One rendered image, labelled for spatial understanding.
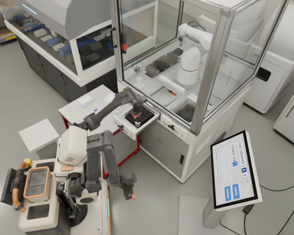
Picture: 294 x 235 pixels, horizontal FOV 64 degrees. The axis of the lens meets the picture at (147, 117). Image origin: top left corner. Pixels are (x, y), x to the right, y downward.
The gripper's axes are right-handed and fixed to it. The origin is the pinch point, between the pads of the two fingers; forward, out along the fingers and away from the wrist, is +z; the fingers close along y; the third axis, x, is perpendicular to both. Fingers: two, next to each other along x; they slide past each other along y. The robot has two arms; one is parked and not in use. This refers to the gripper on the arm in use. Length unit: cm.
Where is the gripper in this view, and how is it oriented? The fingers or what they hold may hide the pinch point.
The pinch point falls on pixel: (136, 116)
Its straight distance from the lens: 205.9
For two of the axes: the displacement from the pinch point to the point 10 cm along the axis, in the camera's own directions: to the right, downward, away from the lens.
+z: -0.2, 6.6, 7.5
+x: -7.2, -5.3, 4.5
